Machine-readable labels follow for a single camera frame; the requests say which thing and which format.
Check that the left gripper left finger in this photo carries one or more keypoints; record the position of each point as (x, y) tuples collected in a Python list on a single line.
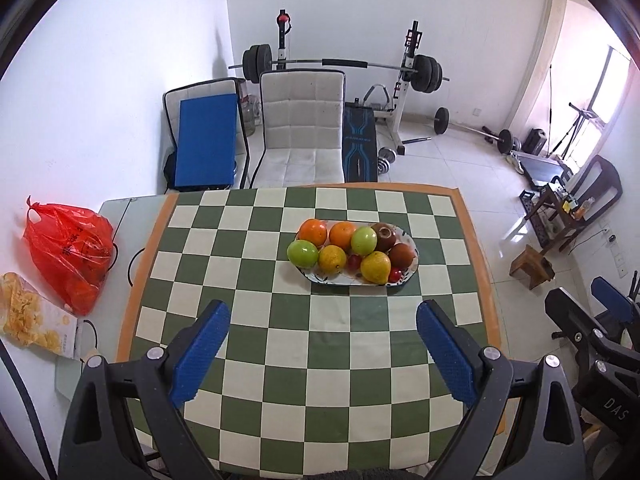
[(167, 378)]

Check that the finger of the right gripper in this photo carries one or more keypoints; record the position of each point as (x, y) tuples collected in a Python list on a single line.
[(619, 310)]

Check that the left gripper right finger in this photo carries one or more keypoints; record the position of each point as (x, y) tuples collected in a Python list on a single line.
[(480, 378)]

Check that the dark orange tangerine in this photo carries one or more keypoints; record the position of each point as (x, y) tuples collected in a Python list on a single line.
[(401, 256)]

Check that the large yellow orange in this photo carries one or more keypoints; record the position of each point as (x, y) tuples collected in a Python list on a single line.
[(375, 268)]

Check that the red apple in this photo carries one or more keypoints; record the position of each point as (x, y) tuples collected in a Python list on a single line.
[(386, 237)]

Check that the green apple front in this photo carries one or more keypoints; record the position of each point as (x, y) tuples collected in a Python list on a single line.
[(363, 241)]

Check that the green apple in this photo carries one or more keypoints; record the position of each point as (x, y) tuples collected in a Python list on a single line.
[(302, 253), (363, 241)]

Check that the yellow lemon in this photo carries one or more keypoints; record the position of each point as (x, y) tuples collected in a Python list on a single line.
[(332, 259)]

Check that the orange fruit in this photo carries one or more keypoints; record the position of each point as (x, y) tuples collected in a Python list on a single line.
[(313, 231)]

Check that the small wooden stool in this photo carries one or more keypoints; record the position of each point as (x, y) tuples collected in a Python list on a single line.
[(531, 268)]

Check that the dark wooden side table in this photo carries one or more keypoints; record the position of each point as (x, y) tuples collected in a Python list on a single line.
[(555, 227)]

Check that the black chair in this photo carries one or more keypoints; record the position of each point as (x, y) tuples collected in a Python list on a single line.
[(599, 184)]

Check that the snack box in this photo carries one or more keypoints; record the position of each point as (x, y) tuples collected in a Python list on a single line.
[(29, 318)]

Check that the green checkered tablecloth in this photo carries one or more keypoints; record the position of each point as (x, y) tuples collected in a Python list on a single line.
[(311, 377)]

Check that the red plastic bag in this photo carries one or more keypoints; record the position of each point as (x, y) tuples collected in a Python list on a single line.
[(72, 248)]

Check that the floral oval plate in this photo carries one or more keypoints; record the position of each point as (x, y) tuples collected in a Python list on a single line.
[(347, 278)]

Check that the dumbbell on floor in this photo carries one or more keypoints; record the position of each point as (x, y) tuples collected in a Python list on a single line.
[(386, 158)]

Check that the blue black weight bench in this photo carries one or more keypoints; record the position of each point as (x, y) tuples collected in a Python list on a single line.
[(359, 147)]

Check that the floor barbell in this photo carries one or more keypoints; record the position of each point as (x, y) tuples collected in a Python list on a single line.
[(504, 139)]

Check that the blue panel white chair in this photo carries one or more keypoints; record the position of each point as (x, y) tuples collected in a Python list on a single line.
[(209, 142)]

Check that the barbell on rack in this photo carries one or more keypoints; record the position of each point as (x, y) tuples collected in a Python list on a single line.
[(425, 75)]

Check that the white padded chair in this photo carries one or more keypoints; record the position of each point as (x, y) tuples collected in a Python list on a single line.
[(302, 128)]

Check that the white squat rack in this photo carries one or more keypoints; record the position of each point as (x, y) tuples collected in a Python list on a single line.
[(390, 116)]

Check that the camera tripod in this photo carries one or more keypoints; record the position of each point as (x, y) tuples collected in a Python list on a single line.
[(583, 115)]

